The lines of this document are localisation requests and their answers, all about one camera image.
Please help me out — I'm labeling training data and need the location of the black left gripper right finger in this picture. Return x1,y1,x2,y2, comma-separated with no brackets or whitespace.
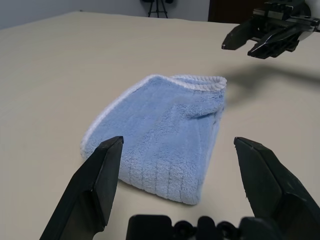
233,136,320,240

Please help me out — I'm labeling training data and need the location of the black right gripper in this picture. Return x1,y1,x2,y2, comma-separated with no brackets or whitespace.
221,0,320,60

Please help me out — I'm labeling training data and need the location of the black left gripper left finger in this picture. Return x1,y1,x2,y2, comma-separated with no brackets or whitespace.
39,135,125,240

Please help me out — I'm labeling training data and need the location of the light blue white-trimmed towel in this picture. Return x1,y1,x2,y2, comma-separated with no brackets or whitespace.
79,73,228,206

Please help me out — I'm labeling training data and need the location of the black foam floor mat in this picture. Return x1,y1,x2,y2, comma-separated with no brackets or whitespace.
208,0,267,25

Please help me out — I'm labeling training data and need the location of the black tripod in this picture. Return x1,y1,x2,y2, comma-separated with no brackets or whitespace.
141,0,180,19

